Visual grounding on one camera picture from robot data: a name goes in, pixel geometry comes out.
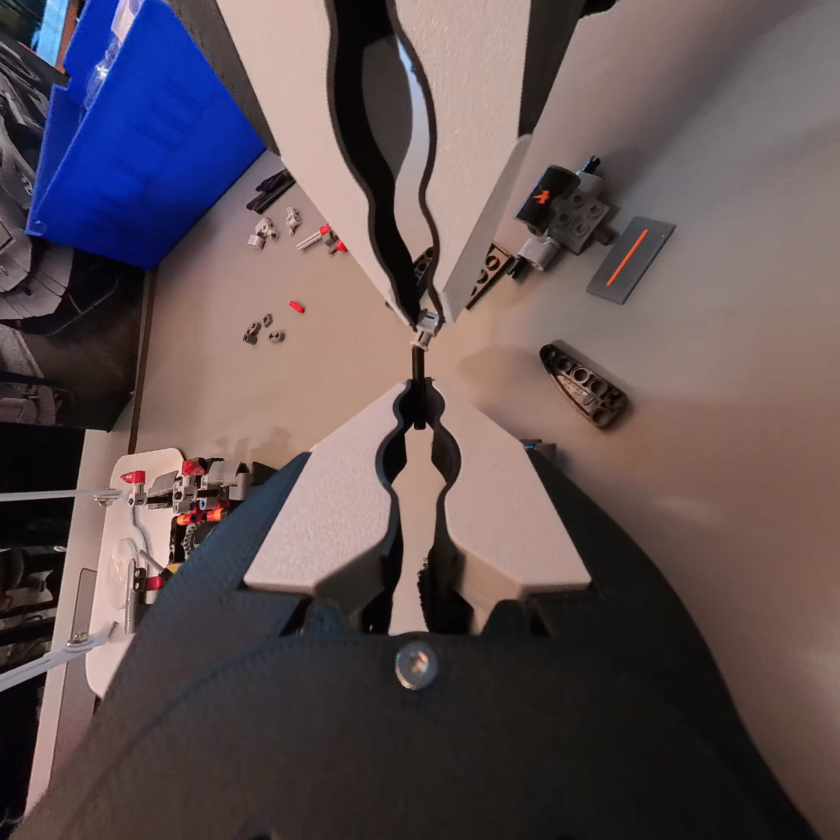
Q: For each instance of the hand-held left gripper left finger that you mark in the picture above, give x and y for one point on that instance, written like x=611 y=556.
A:
x=321 y=525

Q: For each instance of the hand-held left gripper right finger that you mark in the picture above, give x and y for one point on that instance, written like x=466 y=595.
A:
x=518 y=525

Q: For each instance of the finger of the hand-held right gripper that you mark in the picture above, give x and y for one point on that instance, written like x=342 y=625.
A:
x=472 y=98
x=295 y=98

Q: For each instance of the partly built lego vehicle model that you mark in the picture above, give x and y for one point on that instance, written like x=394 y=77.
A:
x=216 y=479

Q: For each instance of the grey lego subassembly orange print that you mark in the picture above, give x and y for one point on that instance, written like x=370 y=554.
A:
x=571 y=210

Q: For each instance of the long black lego axle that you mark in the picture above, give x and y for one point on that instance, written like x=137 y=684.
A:
x=418 y=380

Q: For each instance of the flat black lego beams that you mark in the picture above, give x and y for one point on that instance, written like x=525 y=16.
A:
x=269 y=190

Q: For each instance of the light grey lego clip connector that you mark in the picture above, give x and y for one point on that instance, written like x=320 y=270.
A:
x=293 y=220

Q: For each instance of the light grey lego joint assembly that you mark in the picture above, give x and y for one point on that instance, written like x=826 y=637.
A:
x=262 y=233

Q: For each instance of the long light grey lego axle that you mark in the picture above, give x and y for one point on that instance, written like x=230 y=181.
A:
x=312 y=239

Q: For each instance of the black curved lego panel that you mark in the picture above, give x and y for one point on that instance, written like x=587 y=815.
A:
x=584 y=384
x=423 y=262

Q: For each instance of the black lego plate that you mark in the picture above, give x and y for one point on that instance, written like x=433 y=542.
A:
x=489 y=272

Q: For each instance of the dark grey lego connector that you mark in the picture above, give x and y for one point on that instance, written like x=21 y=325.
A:
x=250 y=333

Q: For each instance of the dark grey orange-striped lego tile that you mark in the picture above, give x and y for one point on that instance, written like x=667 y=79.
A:
x=630 y=259

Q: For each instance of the lego set box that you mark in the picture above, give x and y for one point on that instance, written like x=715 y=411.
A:
x=39 y=295

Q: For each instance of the blue storage bin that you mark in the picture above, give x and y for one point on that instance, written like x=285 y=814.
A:
x=131 y=164

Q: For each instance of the clear plastic bags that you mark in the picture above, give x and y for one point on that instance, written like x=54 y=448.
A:
x=121 y=39

